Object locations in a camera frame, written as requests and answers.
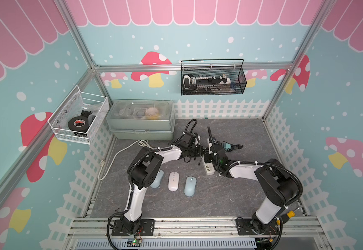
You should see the white power strip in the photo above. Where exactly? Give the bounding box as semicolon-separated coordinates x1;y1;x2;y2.
202;158;215;176

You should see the green plastic storage box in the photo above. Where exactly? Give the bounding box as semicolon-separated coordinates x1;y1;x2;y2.
106;100;176;141

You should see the black tape roll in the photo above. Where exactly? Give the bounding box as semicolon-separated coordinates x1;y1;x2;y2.
68;116;90;133

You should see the teal USB charger plug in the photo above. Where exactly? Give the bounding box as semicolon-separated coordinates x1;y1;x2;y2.
222;142;233;152

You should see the light blue wireless mouse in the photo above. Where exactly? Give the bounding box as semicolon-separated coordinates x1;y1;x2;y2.
150;169;164;189

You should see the yellow handled screwdriver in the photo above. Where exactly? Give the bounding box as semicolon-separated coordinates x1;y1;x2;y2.
277;211;296;226

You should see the black wire mesh basket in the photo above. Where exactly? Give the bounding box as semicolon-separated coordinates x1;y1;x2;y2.
180;59;247;95

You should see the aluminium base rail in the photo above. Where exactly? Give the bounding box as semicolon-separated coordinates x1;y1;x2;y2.
62;215;329;250

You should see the pale blue wireless mouse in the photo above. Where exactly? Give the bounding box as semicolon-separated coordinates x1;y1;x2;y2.
184;177;197;197

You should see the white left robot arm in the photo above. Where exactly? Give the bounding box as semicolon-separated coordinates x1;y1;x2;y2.
107;132;204;237

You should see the white pink wireless mouse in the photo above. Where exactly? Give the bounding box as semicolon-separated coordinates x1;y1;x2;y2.
168;172;179;192

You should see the white wire basket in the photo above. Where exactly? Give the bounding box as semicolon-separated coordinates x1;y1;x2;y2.
48;86;109;145

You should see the white power cable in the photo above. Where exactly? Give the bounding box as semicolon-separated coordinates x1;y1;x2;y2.
98;139;157;181

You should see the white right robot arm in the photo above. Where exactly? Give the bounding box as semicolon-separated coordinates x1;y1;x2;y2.
209;141;303;235

